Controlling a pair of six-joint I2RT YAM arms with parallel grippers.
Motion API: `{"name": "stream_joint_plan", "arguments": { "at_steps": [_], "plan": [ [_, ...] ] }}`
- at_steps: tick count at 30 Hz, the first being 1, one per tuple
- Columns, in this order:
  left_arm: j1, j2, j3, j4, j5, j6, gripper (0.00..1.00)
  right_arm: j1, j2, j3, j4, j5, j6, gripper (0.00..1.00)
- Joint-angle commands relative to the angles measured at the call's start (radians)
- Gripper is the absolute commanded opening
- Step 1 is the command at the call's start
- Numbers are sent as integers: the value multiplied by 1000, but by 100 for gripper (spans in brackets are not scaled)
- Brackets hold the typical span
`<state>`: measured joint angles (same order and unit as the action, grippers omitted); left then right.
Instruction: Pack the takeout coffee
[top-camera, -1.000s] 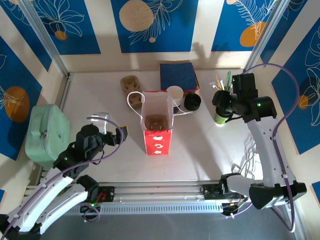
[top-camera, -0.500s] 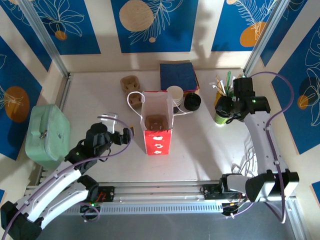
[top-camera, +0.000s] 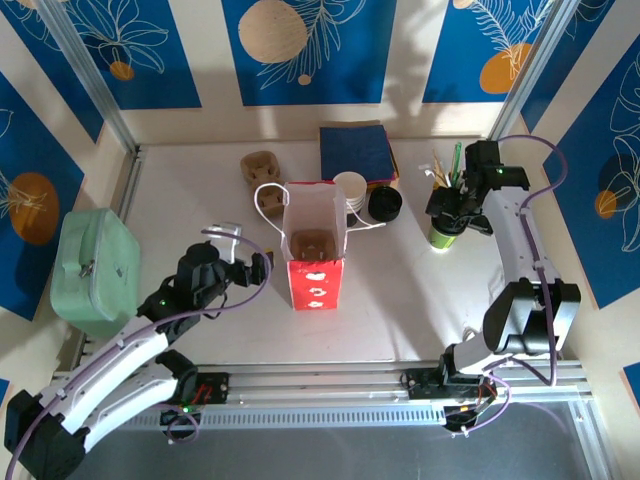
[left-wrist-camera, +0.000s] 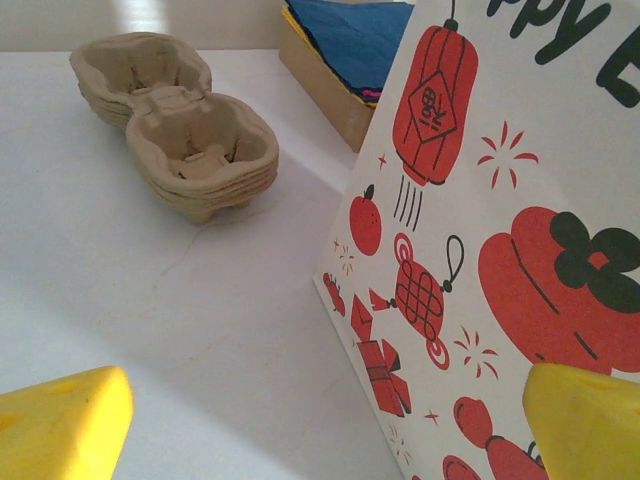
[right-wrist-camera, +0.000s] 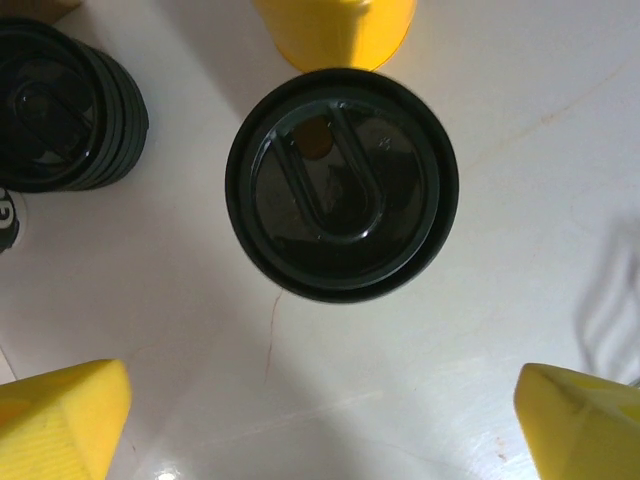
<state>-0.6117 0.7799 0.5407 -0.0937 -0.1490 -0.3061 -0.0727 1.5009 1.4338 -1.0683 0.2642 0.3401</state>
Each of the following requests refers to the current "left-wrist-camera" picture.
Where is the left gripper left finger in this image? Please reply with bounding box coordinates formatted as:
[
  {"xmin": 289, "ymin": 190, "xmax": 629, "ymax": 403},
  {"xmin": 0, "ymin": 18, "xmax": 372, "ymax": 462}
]
[{"xmin": 0, "ymin": 365, "xmax": 135, "ymax": 480}]

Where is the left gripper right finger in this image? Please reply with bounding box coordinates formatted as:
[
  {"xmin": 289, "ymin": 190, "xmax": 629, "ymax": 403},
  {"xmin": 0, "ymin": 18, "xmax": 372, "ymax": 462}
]
[{"xmin": 522, "ymin": 362, "xmax": 640, "ymax": 480}]

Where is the red white paper gift bag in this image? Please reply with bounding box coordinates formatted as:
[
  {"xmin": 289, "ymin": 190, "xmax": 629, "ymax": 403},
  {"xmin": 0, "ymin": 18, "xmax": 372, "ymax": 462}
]
[{"xmin": 312, "ymin": 0, "xmax": 640, "ymax": 480}]

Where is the blue paper napkin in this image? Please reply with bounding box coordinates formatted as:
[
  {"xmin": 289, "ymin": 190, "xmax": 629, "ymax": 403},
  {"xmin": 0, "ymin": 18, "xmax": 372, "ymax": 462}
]
[{"xmin": 284, "ymin": 0, "xmax": 416, "ymax": 97}]

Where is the stack of cardboard cup carriers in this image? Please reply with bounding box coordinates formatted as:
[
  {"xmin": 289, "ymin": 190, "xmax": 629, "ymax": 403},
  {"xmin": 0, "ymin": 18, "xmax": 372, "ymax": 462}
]
[{"xmin": 68, "ymin": 31, "xmax": 280, "ymax": 226}]

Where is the tan napkin box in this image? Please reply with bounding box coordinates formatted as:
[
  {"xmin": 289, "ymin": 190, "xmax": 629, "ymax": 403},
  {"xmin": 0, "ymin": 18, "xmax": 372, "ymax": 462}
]
[{"xmin": 278, "ymin": 19, "xmax": 377, "ymax": 154}]

